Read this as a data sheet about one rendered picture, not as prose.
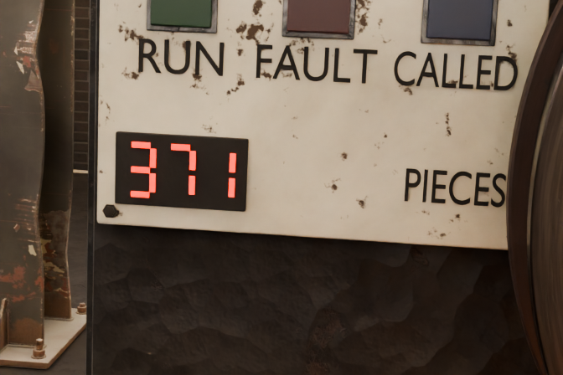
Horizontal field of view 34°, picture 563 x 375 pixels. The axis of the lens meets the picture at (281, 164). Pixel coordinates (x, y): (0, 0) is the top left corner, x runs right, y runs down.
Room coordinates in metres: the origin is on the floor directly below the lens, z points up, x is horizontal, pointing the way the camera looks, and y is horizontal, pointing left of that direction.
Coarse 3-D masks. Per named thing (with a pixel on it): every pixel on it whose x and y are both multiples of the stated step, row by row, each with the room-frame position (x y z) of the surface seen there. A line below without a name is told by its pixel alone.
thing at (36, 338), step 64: (0, 0) 3.04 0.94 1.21; (64, 0) 3.33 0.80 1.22; (0, 64) 3.04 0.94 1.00; (64, 64) 3.33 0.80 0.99; (0, 128) 3.04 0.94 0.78; (64, 128) 3.32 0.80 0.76; (0, 192) 3.04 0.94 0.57; (64, 192) 3.32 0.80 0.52; (0, 256) 3.04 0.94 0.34; (64, 256) 3.30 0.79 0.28; (0, 320) 2.98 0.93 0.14; (64, 320) 3.31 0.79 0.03
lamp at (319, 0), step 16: (288, 0) 0.53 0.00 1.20; (304, 0) 0.53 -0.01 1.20; (320, 0) 0.53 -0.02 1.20; (336, 0) 0.53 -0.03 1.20; (288, 16) 0.53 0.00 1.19; (304, 16) 0.53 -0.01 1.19; (320, 16) 0.53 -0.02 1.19; (336, 16) 0.53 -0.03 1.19; (304, 32) 0.53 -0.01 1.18; (320, 32) 0.53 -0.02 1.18; (336, 32) 0.53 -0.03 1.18
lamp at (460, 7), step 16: (432, 0) 0.53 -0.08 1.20; (448, 0) 0.53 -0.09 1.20; (464, 0) 0.52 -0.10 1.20; (480, 0) 0.52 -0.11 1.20; (432, 16) 0.53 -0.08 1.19; (448, 16) 0.53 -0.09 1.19; (464, 16) 0.52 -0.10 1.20; (480, 16) 0.52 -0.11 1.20; (432, 32) 0.53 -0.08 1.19; (448, 32) 0.53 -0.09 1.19; (464, 32) 0.52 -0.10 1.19; (480, 32) 0.52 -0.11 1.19
